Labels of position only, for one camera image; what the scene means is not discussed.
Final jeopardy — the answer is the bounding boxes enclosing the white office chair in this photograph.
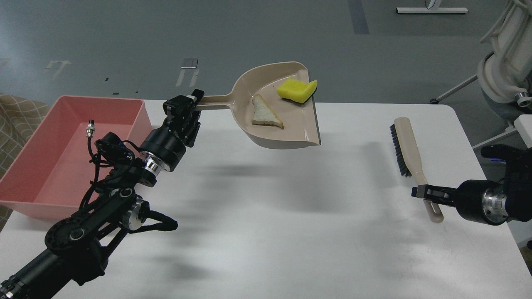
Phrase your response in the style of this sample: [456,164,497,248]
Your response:
[430,0,532,149]

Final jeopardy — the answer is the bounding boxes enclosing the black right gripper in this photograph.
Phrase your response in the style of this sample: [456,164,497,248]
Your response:
[411,180,510,226]

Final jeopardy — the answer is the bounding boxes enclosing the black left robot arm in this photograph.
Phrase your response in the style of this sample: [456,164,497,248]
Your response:
[1,89,204,299]

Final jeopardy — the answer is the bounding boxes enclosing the pink plastic bin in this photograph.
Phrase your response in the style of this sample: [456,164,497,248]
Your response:
[0,96,152,220]

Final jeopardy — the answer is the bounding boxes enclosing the beige patterned cloth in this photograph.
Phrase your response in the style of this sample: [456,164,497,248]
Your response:
[0,93,51,231]

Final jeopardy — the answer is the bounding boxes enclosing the beige hand brush black bristles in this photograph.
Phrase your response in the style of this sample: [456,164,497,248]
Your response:
[389,117,445,224]

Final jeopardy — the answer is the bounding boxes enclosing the toast bread slice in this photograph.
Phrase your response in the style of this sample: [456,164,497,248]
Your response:
[251,94,285,130]

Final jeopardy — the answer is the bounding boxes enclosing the beige plastic dustpan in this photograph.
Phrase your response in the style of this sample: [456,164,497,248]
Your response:
[197,62,321,150]

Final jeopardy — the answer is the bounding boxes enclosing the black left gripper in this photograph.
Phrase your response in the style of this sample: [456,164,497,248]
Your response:
[139,89,204,172]

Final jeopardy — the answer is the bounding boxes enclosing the yellow sponge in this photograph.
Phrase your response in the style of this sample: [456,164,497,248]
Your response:
[277,78,318,104]

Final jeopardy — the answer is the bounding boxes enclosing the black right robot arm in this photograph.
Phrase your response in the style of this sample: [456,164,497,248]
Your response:
[411,145,532,226]

